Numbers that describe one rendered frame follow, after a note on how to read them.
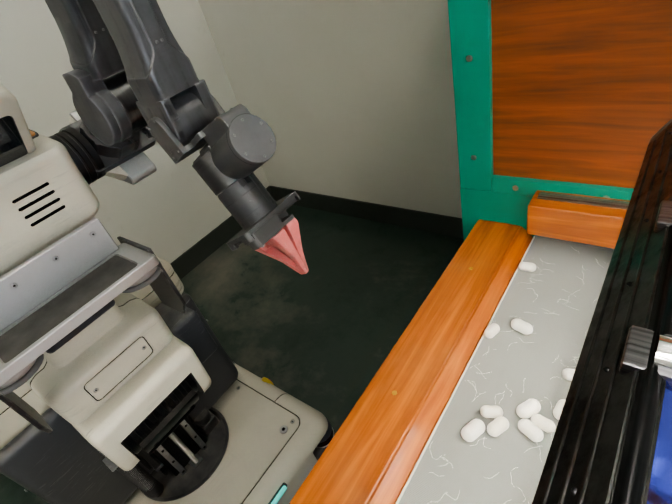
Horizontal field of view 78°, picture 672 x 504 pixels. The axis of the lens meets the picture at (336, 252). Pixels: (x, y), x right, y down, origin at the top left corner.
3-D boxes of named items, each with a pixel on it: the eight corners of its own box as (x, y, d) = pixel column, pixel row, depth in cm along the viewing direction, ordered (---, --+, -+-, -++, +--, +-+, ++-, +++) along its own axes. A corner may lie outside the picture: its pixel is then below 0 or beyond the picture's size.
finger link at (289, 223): (328, 258, 57) (286, 203, 55) (296, 293, 53) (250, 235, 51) (302, 266, 63) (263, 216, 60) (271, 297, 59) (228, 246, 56)
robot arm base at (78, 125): (122, 104, 72) (56, 136, 65) (125, 74, 65) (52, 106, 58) (158, 143, 73) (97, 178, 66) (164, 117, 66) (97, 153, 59)
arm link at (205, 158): (213, 144, 57) (181, 164, 54) (232, 122, 51) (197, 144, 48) (245, 185, 59) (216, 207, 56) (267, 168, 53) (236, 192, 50)
